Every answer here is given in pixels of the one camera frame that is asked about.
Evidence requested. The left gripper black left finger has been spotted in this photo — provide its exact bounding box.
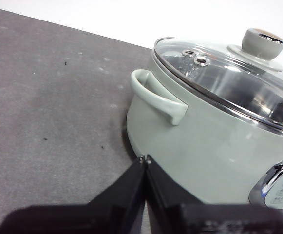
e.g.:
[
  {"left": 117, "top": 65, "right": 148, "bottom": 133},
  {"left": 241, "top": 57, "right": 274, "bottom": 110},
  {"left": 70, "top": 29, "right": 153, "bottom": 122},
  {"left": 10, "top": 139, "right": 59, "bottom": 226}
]
[{"left": 0, "top": 156, "right": 148, "bottom": 234}]

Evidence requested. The glass lid with green knob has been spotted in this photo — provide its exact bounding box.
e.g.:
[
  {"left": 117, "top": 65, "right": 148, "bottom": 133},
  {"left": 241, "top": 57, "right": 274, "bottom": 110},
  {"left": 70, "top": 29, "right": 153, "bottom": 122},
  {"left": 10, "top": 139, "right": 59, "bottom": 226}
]
[{"left": 153, "top": 27, "right": 283, "bottom": 137}]

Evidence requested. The pale green electric steamer pot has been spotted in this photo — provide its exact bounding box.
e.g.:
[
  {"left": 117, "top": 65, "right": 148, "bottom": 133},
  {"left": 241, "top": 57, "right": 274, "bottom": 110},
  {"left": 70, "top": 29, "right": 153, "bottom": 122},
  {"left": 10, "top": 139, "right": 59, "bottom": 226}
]
[{"left": 126, "top": 36, "right": 283, "bottom": 211}]

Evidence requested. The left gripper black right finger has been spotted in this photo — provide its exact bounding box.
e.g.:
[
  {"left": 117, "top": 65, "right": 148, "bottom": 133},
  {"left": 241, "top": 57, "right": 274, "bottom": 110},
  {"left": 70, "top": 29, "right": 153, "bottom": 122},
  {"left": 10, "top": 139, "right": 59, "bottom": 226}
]
[{"left": 146, "top": 155, "right": 283, "bottom": 234}]

